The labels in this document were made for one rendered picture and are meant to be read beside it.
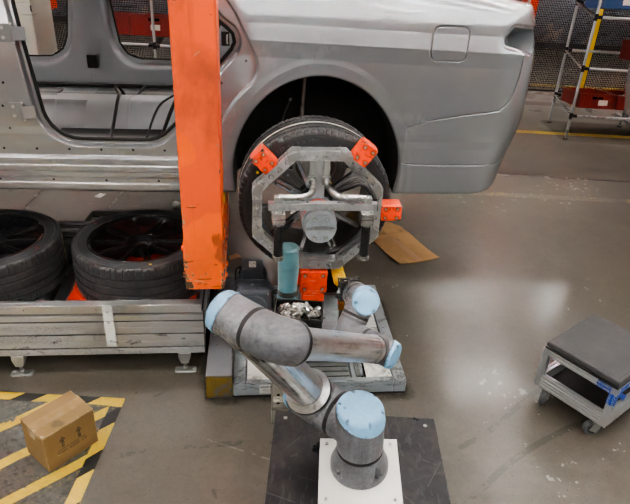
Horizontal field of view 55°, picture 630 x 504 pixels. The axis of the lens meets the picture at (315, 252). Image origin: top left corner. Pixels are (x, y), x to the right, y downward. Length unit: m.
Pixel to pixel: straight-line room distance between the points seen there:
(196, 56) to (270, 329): 1.15
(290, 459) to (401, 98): 1.66
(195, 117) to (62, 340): 1.25
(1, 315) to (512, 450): 2.28
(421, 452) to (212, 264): 1.11
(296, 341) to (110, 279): 1.60
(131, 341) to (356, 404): 1.33
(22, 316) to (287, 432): 1.33
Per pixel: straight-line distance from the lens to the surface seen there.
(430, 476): 2.21
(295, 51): 2.78
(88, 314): 2.89
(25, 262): 3.07
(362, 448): 1.94
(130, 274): 2.85
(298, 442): 2.25
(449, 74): 2.93
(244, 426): 2.73
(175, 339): 2.89
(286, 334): 1.44
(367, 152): 2.46
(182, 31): 2.25
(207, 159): 2.36
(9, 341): 3.06
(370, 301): 1.95
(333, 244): 2.73
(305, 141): 2.50
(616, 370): 2.86
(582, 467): 2.87
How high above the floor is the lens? 1.93
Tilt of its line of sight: 29 degrees down
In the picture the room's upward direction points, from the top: 3 degrees clockwise
